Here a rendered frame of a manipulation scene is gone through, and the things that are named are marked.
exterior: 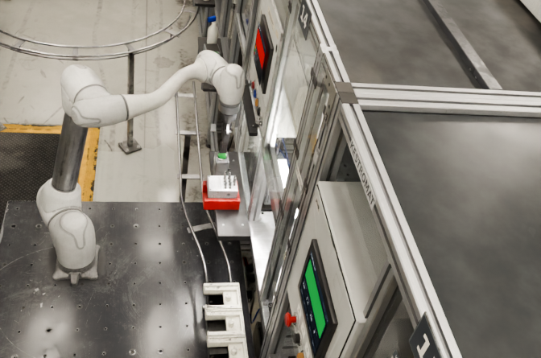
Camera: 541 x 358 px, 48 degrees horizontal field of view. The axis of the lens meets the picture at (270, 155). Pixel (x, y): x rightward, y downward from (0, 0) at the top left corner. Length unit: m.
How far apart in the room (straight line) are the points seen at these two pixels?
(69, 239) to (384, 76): 1.46
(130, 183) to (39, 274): 1.46
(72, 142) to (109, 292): 0.65
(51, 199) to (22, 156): 1.64
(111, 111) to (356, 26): 0.93
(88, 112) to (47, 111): 2.43
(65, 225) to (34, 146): 1.85
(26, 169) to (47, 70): 1.14
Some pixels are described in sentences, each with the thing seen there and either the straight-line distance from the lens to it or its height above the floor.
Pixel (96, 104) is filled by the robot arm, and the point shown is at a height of 1.49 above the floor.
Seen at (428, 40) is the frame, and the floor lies 2.01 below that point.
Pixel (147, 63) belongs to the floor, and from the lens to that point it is 5.16.
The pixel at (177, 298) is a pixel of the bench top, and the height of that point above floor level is 0.68.
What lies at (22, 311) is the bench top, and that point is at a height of 0.68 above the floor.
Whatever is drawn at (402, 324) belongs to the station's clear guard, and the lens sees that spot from 1.20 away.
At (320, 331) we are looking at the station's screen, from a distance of 1.52.
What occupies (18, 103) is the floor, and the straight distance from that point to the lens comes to 4.75.
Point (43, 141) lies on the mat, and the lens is 4.38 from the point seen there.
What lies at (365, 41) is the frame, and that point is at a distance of 1.78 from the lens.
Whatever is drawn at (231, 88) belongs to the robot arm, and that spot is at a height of 1.44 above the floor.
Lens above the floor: 2.85
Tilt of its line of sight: 40 degrees down
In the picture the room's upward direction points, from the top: 12 degrees clockwise
